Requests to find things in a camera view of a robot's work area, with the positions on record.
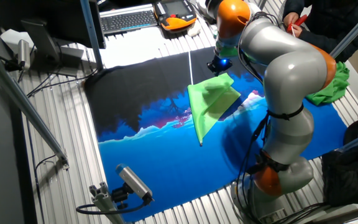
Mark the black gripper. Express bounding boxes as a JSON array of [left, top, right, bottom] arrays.
[[206, 55, 234, 78]]

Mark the green flag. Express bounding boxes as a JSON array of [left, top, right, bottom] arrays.
[[186, 51, 242, 147]]

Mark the red handled tool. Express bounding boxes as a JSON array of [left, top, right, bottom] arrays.
[[286, 14, 309, 34]]

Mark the dark-sleeved left forearm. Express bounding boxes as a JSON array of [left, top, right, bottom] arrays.
[[298, 29, 356, 63]]

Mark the dark-sleeved right forearm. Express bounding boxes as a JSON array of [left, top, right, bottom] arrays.
[[282, 0, 311, 18]]

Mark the person's left hand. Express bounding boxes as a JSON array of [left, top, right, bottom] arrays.
[[290, 24, 305, 39]]

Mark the person's right hand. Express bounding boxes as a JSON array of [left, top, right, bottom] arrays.
[[283, 11, 301, 28]]

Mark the white rounded object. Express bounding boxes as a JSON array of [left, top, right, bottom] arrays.
[[186, 23, 203, 38]]

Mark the orange and black teach pendant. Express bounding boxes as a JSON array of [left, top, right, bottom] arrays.
[[153, 0, 198, 32]]

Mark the black computer keyboard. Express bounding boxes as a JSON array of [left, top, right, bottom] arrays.
[[99, 3, 158, 35]]

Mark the printed landscape tablecloth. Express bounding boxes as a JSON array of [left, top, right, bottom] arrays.
[[84, 46, 349, 223]]

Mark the crumpled green cloth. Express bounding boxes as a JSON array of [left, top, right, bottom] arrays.
[[305, 61, 351, 106]]

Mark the person's dark jacket torso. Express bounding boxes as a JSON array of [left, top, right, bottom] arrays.
[[303, 0, 358, 55]]

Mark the black jacket bundle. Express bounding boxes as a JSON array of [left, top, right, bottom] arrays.
[[321, 110, 358, 208]]

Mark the short aluminium profile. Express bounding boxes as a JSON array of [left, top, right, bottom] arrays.
[[88, 182, 126, 224]]

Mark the black computer monitor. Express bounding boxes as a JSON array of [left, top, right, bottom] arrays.
[[0, 0, 107, 77]]

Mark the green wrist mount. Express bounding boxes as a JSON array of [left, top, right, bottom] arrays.
[[214, 40, 239, 58]]

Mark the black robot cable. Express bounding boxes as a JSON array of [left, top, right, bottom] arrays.
[[236, 12, 272, 224]]

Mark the black strap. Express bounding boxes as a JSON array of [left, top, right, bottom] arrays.
[[266, 104, 305, 121], [246, 151, 291, 175]]

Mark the silver camera with blue cap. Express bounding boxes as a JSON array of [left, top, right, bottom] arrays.
[[115, 164, 154, 203]]

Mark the black camera clamp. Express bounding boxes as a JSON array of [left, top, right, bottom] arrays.
[[110, 183, 136, 210]]

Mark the thin black table cable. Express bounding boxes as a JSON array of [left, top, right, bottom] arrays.
[[26, 67, 99, 98], [33, 154, 57, 224]]

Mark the silver cylindrical camera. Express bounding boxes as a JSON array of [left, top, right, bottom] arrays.
[[17, 39, 32, 71]]

